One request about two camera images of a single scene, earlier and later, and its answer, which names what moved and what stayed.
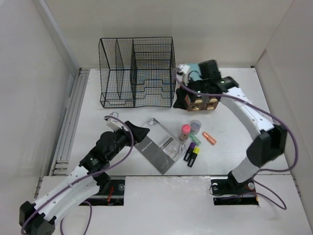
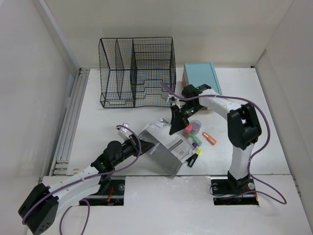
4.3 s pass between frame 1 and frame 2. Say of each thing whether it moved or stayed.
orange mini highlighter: stayed
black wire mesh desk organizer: stayed
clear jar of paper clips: stayed
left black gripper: moved
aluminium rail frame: stayed
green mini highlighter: stayed
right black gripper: moved
